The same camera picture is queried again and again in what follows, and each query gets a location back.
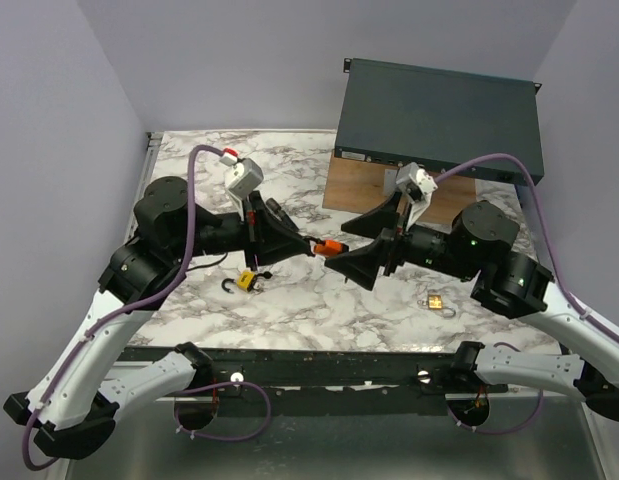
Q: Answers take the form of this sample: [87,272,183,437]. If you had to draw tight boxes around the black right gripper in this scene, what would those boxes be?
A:
[324,187,478,290]

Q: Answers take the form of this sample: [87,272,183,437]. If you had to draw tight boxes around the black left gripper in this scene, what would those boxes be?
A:
[171,191,312,271]

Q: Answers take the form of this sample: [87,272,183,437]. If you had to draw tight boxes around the orange padlock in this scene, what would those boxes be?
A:
[313,239,349,258]

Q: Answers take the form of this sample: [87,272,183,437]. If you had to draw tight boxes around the yellow padlock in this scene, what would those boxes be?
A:
[221,270,258,294]

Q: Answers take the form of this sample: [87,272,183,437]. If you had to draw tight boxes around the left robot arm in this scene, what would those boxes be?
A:
[3,176,312,470]

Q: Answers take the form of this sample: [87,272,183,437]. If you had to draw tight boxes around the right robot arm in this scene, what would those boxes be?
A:
[325,201,619,422]

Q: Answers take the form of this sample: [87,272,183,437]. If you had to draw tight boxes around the yellow padlock keys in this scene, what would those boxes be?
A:
[252,271,273,292]

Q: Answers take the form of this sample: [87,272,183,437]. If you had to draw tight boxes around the wooden board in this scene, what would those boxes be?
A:
[320,151,478,230]

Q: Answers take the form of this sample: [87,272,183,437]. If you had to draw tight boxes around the small brass padlock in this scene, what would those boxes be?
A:
[418,293,456,319]

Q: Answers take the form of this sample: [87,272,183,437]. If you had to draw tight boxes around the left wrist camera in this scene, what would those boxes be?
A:
[220,148,264,201]

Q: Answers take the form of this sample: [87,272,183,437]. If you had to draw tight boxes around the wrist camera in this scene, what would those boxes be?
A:
[220,148,264,201]
[396,163,438,228]

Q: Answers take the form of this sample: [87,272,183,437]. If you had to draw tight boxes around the grey metal lock bracket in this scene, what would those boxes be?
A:
[382,168,398,197]

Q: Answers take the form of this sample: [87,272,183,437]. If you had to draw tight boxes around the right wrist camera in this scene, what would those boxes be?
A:
[396,163,438,228]

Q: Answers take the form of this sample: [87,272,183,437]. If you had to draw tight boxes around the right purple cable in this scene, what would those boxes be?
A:
[431,153,619,435]

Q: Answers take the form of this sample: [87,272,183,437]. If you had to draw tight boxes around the purple cable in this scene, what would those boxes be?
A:
[431,153,619,435]
[21,144,273,472]

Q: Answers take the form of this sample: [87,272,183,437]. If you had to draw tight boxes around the dark teal network switch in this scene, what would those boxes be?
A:
[334,58,545,185]

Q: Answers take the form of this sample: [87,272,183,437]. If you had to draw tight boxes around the black table edge rail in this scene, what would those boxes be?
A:
[205,348,485,417]

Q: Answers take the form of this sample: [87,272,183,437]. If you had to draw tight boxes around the aluminium side rail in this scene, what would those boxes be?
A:
[123,131,164,246]

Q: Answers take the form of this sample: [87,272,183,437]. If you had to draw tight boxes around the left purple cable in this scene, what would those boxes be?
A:
[21,144,273,472]

